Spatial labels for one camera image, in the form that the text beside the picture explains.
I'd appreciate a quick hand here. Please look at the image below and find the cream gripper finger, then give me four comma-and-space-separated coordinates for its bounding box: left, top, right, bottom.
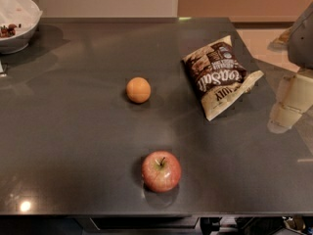
267, 103, 301, 134
283, 70, 313, 113

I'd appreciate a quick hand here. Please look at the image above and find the orange fruit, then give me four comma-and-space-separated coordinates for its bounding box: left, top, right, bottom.
126, 77, 151, 104

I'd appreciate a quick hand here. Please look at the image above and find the brown chip bag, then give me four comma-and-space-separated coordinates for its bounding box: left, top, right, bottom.
183, 35, 263, 120

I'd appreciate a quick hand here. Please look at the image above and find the red apple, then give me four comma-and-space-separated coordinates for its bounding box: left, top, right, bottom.
141, 151, 182, 193

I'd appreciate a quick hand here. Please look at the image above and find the white bowl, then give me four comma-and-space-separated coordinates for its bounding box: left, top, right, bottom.
0, 0, 42, 54

